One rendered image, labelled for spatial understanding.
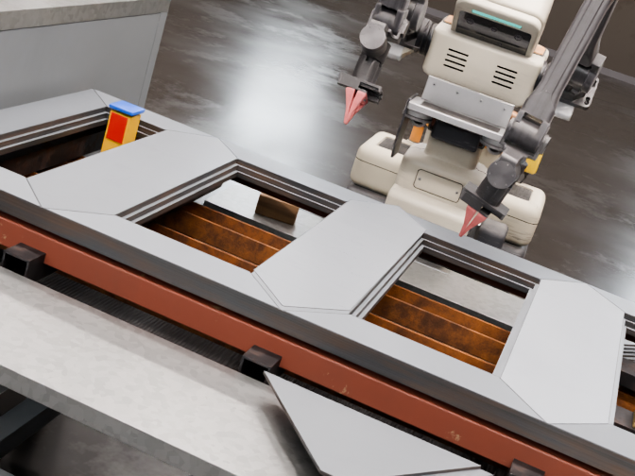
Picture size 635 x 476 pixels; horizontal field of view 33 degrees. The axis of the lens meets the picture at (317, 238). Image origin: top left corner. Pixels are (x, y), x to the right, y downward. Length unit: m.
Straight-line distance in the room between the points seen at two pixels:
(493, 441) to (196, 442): 0.47
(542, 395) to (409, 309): 0.56
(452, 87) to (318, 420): 1.27
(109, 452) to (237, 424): 1.25
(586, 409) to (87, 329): 0.79
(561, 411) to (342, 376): 0.34
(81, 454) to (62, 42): 1.01
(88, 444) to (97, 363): 1.19
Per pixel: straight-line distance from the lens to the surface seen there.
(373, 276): 1.95
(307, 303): 1.74
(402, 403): 1.69
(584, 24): 2.18
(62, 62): 2.52
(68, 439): 2.80
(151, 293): 1.78
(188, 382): 1.62
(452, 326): 2.22
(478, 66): 2.63
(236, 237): 2.30
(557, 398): 1.75
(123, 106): 2.39
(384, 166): 2.98
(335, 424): 1.55
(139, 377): 1.60
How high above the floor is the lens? 1.54
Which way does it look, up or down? 20 degrees down
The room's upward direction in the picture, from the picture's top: 18 degrees clockwise
